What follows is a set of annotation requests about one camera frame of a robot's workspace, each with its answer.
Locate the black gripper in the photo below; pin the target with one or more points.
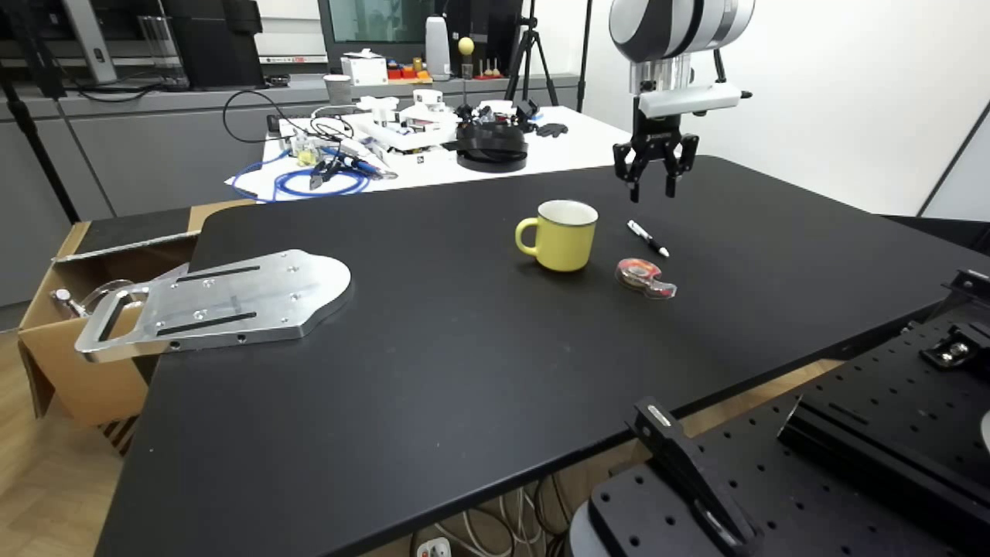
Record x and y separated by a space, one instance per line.
654 151

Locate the black and white pen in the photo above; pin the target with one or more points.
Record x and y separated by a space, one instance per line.
648 235

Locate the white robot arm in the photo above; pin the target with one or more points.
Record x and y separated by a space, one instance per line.
676 26

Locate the yellow mug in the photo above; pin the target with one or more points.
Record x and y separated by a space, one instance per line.
564 243

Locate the white table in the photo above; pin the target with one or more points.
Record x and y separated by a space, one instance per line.
577 142

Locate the orange wrapped candy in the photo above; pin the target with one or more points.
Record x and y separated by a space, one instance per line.
641 273

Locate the slanted black stand pole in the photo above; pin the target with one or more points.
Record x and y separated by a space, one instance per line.
586 52

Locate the black headset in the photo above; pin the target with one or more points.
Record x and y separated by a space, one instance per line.
494 142

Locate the yellow ball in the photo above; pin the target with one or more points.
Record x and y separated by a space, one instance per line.
466 47

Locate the white parts clutter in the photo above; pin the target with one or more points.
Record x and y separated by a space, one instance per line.
408 122

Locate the white cylinder speaker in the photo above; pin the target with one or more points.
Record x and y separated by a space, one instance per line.
438 47

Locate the black clamp with silver tip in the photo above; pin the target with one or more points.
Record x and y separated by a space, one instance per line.
691 465

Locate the small white box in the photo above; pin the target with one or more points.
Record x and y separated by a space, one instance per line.
363 66

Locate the glass window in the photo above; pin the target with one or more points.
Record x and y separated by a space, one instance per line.
376 20

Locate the black perforated breadboard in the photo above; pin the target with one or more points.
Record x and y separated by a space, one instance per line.
823 495

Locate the silver metal mounting plate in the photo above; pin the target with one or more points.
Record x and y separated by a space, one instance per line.
227 304

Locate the black box computer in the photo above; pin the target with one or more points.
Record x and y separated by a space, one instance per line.
212 40

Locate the black monitor with silver stand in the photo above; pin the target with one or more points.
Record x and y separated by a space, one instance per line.
88 31

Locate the large cardboard box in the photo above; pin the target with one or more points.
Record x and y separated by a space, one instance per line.
72 372

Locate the upright black stand pole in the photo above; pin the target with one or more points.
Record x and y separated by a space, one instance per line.
37 135

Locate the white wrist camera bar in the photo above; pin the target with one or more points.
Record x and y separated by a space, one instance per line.
691 100

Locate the black camera tripod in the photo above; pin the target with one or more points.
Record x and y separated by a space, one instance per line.
531 52

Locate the black metal bracket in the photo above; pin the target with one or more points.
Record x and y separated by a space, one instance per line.
961 328

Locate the black rail block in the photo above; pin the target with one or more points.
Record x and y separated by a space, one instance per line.
885 465

